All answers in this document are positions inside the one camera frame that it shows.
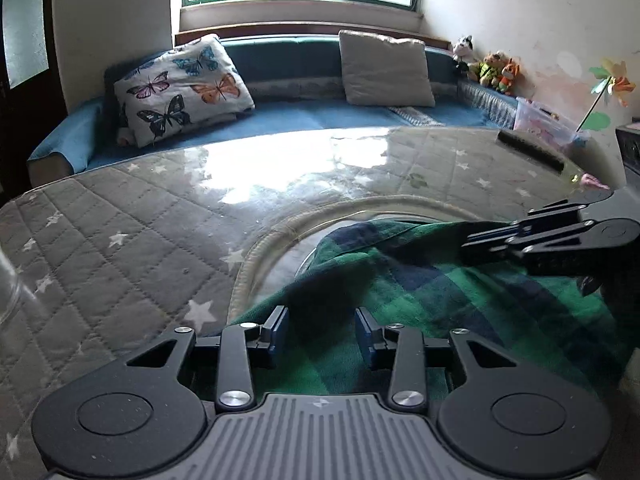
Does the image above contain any blue covered sofa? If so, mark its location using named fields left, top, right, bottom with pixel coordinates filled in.
left=27, top=35, right=518, bottom=186

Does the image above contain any black remote control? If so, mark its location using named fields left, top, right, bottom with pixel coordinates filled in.
left=497, top=130, right=565, bottom=174

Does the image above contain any colourful paper pinwheel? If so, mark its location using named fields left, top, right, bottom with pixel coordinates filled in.
left=576, top=58, right=637, bottom=132

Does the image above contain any clear plastic toy box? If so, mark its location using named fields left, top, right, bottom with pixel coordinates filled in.
left=514, top=96, right=590, bottom=154

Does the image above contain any dark wooden door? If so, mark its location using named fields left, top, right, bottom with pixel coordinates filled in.
left=1, top=0, right=67, bottom=200

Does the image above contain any stuffed toys pile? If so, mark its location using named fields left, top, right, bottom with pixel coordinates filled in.
left=468, top=51, right=521, bottom=96

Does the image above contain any black white plush toy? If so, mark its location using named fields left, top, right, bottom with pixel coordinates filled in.
left=452, top=35, right=475, bottom=77

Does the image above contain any green plaid flannel shirt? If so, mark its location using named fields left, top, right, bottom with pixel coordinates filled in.
left=244, top=221, right=632, bottom=396

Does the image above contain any plain beige pillow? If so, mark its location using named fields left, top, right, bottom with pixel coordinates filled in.
left=338, top=30, right=436, bottom=107

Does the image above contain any butterfly print pillow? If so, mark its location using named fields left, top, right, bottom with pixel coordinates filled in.
left=114, top=34, right=255, bottom=148

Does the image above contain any pink small object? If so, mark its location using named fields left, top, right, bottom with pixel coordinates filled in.
left=579, top=172, right=611, bottom=191

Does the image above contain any grey quilted star tablecloth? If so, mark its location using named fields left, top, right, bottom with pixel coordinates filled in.
left=1, top=127, right=582, bottom=479

